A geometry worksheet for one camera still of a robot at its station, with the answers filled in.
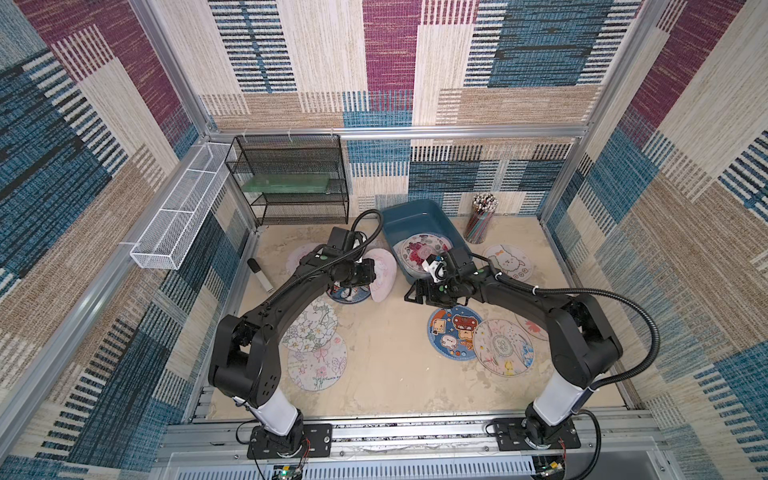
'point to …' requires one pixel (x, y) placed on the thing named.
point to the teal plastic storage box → (421, 217)
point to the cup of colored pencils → (483, 207)
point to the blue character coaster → (451, 332)
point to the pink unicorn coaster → (386, 269)
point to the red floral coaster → (413, 250)
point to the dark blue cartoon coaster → (347, 294)
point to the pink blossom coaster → (321, 368)
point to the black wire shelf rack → (293, 154)
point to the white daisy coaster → (313, 328)
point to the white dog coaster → (511, 260)
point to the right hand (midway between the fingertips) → (420, 302)
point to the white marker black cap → (257, 270)
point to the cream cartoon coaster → (503, 347)
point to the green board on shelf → (285, 183)
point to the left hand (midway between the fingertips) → (378, 275)
